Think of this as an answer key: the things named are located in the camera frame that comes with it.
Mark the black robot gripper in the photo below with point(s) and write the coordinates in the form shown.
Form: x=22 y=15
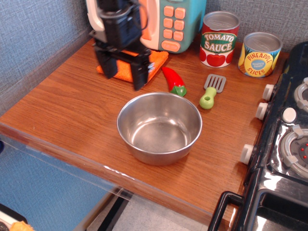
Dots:
x=117 y=32

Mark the stainless steel bowl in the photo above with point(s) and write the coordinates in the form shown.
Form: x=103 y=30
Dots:
x=159 y=128

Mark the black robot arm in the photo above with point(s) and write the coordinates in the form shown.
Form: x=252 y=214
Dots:
x=113 y=4

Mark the orange towel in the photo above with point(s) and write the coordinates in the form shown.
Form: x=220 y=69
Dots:
x=157 y=58

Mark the red toy chili pepper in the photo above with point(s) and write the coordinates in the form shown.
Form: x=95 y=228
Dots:
x=175 y=83

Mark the toy microwave teal and peach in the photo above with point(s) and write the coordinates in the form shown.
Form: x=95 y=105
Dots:
x=170 y=25

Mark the tomato sauce can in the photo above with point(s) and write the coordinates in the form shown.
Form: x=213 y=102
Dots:
x=218 y=38

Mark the pineapple slices can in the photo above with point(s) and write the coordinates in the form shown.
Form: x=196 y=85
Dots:
x=259 y=54

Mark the white stove knob middle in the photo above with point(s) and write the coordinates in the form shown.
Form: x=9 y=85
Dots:
x=261 y=110

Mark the white stove knob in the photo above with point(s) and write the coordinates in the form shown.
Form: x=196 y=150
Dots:
x=261 y=110
x=268 y=91
x=246 y=153

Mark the white stove knob top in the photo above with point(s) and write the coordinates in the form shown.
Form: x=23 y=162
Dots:
x=268 y=91

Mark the white stove knob bottom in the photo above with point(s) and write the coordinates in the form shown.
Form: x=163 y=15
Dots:
x=246 y=153

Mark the orange fuzzy object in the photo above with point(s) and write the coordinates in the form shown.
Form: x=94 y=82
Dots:
x=21 y=226

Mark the black toy stove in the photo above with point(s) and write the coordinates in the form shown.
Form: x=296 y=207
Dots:
x=276 y=185

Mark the toy spatula green handle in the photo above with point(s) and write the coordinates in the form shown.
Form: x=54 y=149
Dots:
x=214 y=84

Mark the black oven door handle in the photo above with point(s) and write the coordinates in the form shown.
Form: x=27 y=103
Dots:
x=225 y=199

